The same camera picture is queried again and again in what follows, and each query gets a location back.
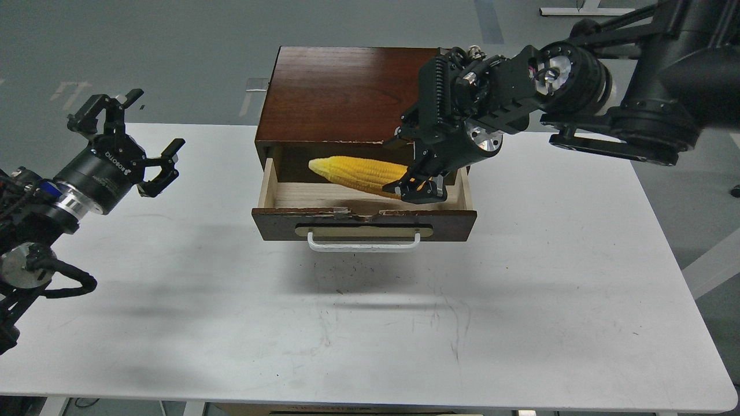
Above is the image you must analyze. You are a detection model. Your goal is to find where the dark wooden cabinet box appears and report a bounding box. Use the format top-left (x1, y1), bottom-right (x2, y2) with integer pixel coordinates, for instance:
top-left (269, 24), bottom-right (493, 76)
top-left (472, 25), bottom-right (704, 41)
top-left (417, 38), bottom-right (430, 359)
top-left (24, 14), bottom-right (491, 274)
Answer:
top-left (255, 46), bottom-right (437, 182)

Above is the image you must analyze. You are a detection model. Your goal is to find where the white stand base with caster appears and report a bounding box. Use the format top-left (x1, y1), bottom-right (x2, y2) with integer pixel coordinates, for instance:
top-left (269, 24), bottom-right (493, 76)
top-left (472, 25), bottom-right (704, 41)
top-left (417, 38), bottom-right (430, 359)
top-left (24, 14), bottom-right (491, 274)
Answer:
top-left (538, 1), bottom-right (636, 17)

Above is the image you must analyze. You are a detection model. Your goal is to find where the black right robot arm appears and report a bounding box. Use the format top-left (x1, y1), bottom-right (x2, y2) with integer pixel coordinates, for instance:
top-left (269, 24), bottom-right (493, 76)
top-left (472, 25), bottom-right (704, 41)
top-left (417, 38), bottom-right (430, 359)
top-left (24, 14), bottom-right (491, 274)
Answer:
top-left (382, 1), bottom-right (739, 205)

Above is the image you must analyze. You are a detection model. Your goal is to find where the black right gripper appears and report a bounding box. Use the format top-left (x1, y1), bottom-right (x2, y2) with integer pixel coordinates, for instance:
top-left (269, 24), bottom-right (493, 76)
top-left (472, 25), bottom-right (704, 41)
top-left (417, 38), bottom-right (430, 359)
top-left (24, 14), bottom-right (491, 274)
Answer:
top-left (382, 51), bottom-right (504, 205)

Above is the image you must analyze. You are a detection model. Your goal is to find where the wooden drawer with white handle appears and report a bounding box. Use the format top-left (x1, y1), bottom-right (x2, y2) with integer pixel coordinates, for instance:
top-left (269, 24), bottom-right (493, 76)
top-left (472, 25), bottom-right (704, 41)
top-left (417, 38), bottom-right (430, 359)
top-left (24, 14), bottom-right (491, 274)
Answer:
top-left (252, 158), bottom-right (478, 245)

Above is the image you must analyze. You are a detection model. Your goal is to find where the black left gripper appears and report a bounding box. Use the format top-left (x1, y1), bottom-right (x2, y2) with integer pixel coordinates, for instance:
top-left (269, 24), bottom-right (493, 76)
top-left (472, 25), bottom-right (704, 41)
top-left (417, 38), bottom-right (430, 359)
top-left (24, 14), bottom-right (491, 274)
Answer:
top-left (53, 88), bottom-right (185, 215)

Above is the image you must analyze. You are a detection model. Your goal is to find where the yellow corn cob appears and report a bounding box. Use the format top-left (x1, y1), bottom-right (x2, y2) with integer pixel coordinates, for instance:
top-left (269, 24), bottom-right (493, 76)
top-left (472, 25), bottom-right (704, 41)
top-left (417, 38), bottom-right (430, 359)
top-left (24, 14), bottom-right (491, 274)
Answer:
top-left (308, 155), bottom-right (408, 199)

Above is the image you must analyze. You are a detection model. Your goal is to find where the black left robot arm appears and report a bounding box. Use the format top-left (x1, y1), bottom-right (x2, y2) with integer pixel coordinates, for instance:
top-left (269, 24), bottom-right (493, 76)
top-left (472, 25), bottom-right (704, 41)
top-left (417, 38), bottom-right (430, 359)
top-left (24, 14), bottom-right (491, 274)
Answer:
top-left (1, 88), bottom-right (184, 352)

